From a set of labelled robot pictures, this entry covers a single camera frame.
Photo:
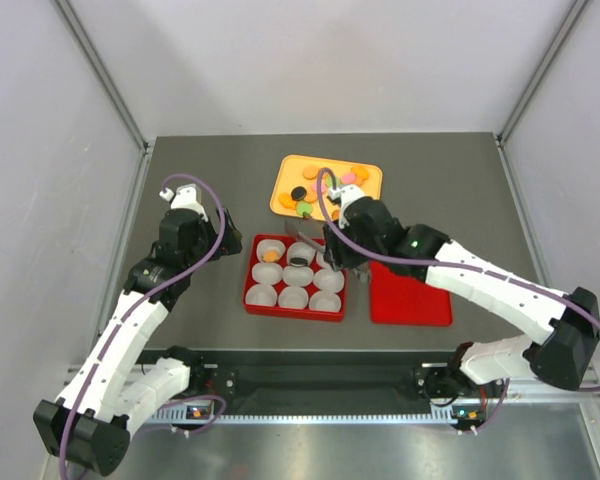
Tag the black sandwich cookie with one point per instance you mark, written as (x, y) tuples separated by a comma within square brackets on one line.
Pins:
[(299, 262), (298, 193)]

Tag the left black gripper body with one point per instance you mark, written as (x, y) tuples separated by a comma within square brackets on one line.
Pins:
[(207, 238)]

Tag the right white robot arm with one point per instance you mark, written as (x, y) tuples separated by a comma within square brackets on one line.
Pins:
[(559, 330)]

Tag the orange plastic tray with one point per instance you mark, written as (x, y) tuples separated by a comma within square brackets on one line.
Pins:
[(290, 176)]

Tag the orange flower cookie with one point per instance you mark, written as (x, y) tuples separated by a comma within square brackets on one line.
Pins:
[(271, 256)]

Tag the orange star cookie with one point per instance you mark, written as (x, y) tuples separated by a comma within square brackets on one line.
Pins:
[(287, 201)]

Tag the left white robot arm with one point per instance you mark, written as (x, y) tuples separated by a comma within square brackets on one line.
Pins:
[(93, 419)]

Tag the red compartment box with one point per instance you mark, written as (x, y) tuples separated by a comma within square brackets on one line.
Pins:
[(277, 311)]

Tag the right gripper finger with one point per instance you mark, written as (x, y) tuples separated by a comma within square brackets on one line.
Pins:
[(292, 230), (363, 274)]

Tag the red box lid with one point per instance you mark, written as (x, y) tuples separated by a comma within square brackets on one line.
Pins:
[(397, 300)]

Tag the orange round cookie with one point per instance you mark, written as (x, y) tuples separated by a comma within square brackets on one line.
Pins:
[(310, 172), (311, 197)]

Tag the white paper cup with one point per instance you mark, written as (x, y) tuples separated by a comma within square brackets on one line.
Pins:
[(261, 295), (293, 298), (267, 273), (324, 301), (321, 261), (297, 276), (329, 281), (299, 249), (270, 244)]

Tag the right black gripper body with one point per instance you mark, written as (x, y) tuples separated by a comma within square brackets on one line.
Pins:
[(346, 254)]

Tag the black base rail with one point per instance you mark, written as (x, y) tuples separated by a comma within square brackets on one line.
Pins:
[(273, 384)]

